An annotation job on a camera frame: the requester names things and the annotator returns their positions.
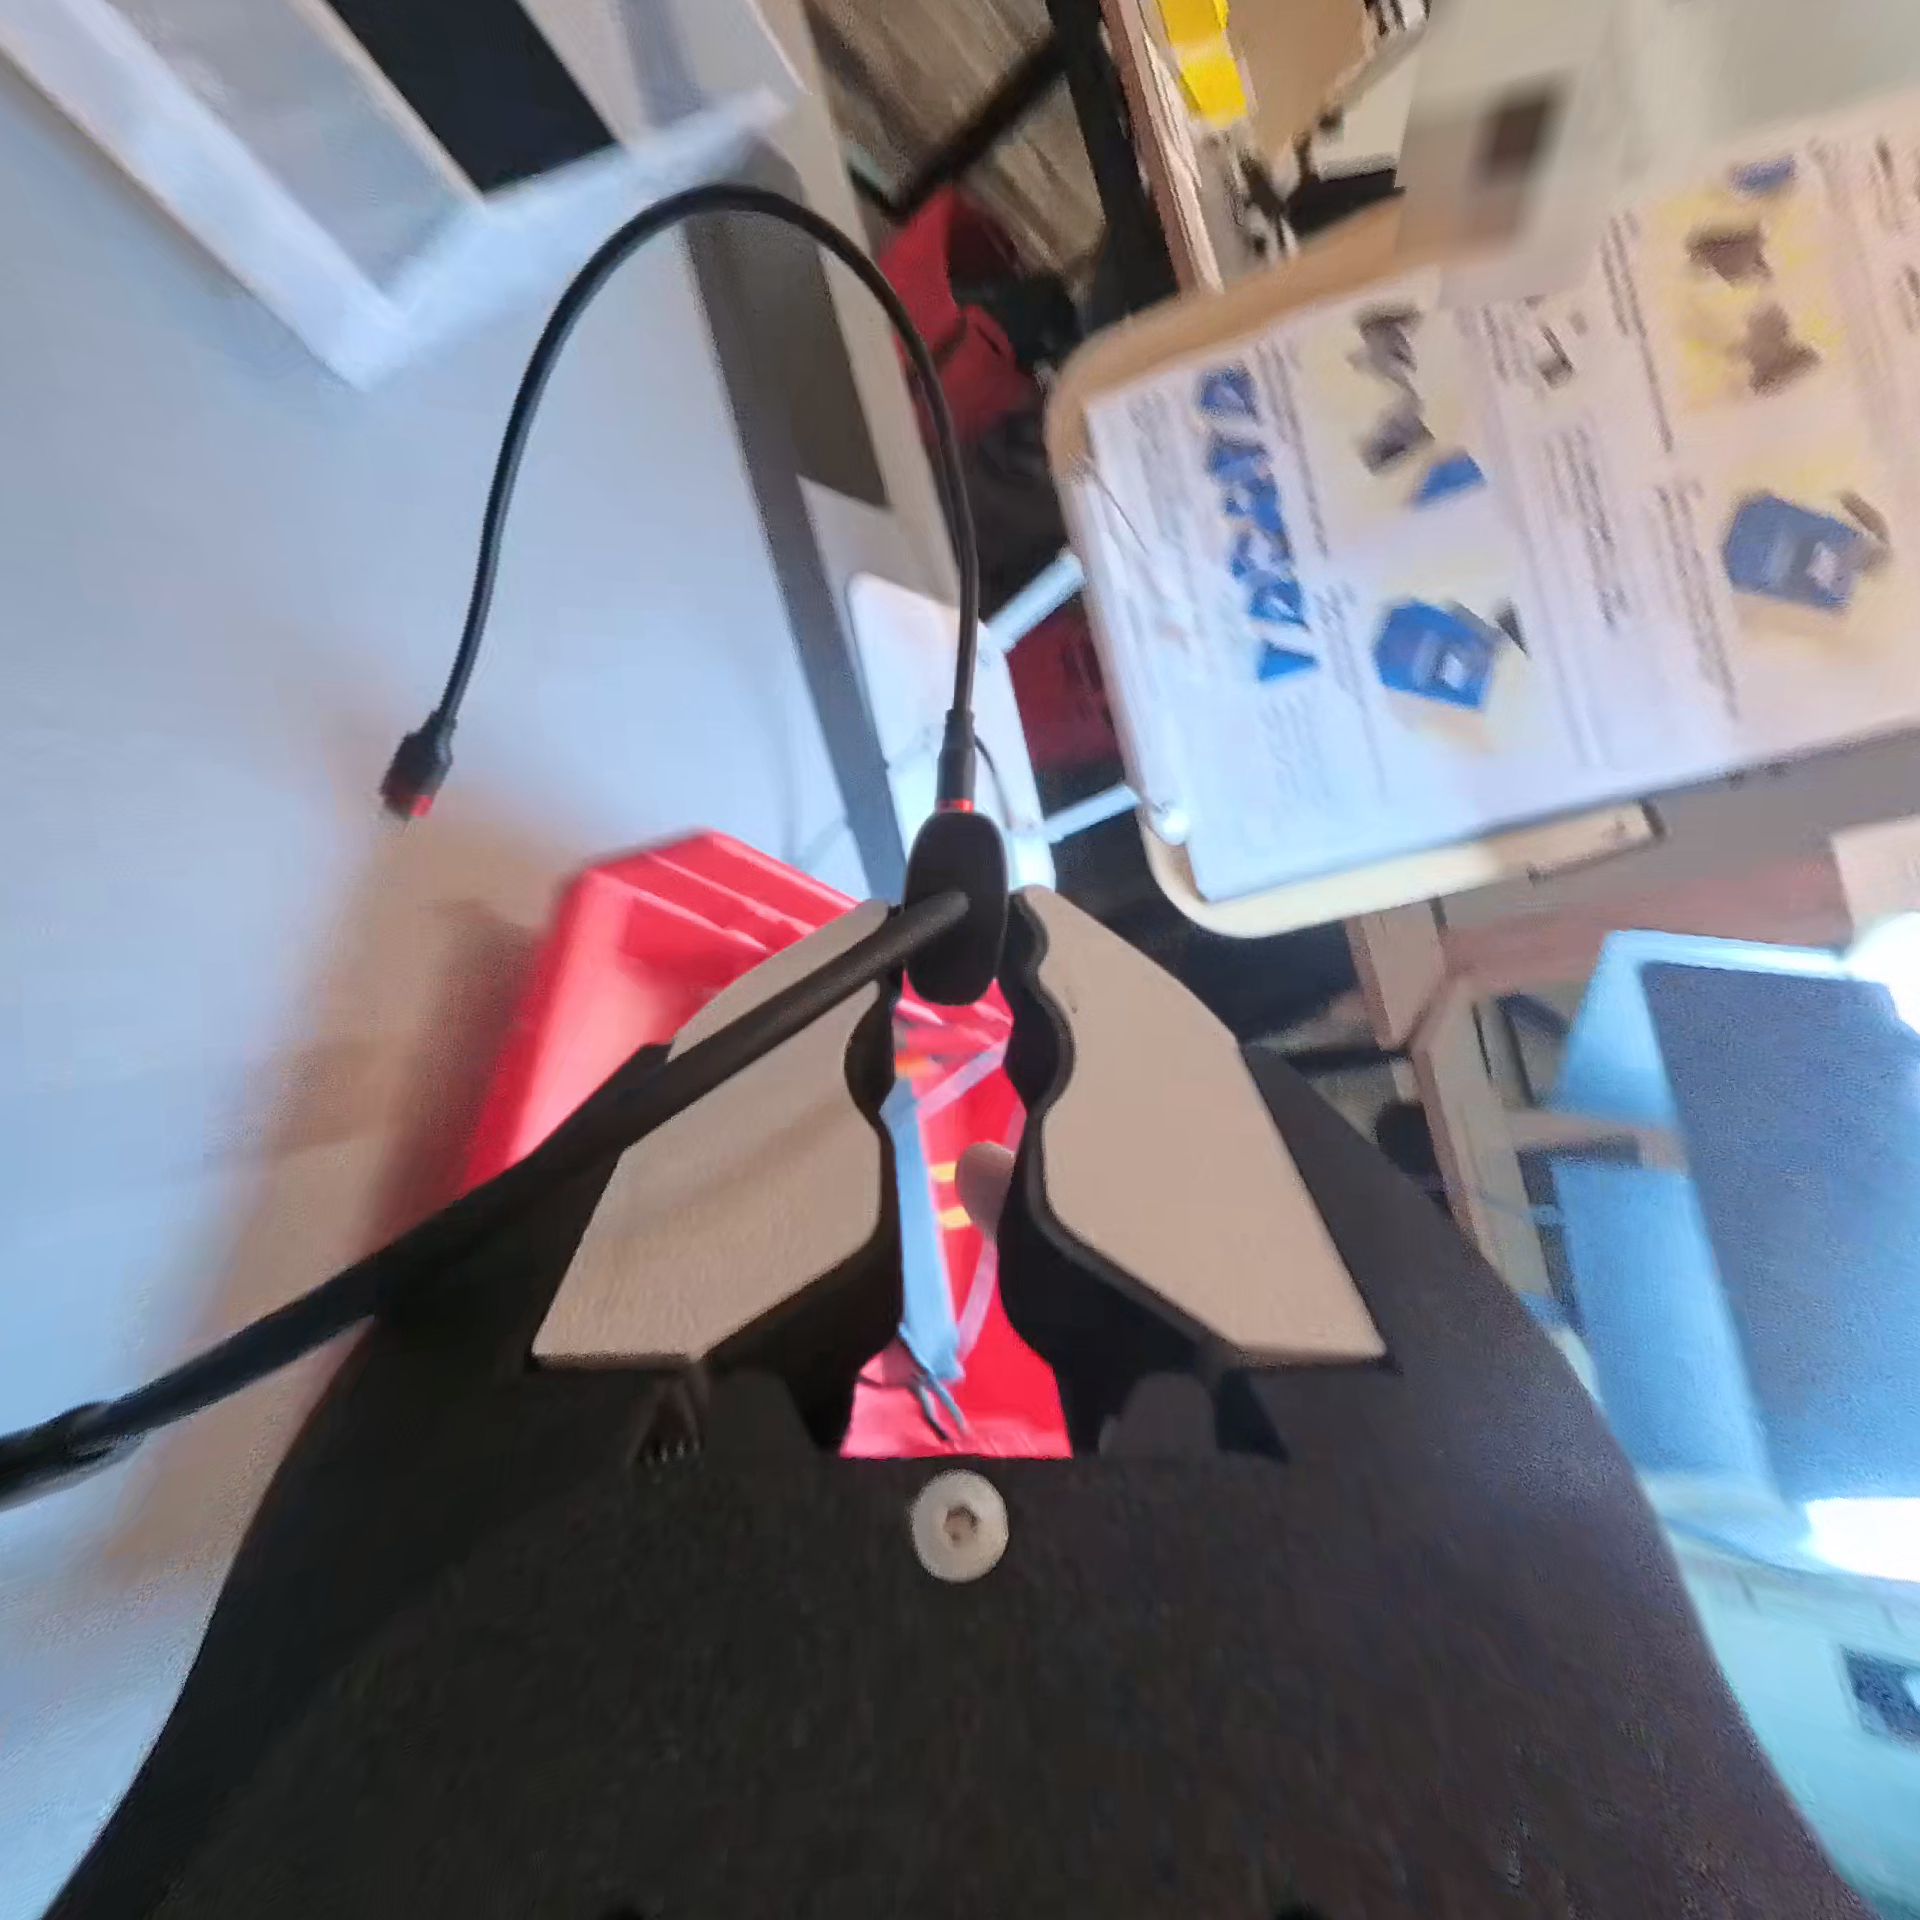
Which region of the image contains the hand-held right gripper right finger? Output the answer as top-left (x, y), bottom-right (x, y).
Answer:
top-left (993, 883), bottom-right (1390, 1448)

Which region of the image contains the printed instruction sheet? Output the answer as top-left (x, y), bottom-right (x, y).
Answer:
top-left (1080, 111), bottom-right (1920, 903)

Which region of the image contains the thin black cable red plug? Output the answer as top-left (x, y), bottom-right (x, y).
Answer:
top-left (379, 182), bottom-right (993, 825)

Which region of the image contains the dark oval usb hub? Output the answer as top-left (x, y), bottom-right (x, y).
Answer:
top-left (904, 809), bottom-right (1010, 1008)

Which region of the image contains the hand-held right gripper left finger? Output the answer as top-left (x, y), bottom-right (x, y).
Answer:
top-left (529, 895), bottom-right (914, 1432)

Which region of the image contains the clear plastic bin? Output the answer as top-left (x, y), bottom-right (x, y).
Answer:
top-left (0, 0), bottom-right (797, 394)

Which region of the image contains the yellow bin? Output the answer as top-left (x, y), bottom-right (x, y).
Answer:
top-left (1161, 0), bottom-right (1254, 127)

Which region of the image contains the white box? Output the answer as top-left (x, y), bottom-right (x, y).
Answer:
top-left (1394, 0), bottom-right (1660, 309)

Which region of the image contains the red plastic bin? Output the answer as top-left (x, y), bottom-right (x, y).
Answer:
top-left (458, 829), bottom-right (1074, 1459)

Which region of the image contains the black divider panel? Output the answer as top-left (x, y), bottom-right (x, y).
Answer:
top-left (326, 0), bottom-right (619, 194)

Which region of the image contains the thick black usb cable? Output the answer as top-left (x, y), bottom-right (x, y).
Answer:
top-left (0, 886), bottom-right (974, 1509)

